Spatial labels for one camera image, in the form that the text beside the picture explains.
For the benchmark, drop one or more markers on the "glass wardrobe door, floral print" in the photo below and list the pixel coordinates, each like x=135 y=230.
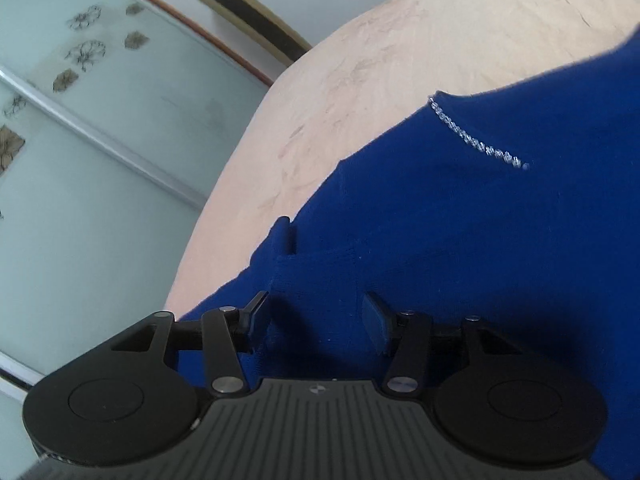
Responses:
x=100 y=160

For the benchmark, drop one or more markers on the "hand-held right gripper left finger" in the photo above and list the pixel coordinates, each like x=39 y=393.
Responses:
x=257 y=317

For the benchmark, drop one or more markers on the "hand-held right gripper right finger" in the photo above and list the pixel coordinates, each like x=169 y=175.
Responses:
x=374 y=317

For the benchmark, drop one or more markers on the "pink floral blanket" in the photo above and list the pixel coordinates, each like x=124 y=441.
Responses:
x=400 y=60

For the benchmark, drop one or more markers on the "blue sweater with rhinestone trim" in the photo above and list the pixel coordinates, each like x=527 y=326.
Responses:
x=450 y=235

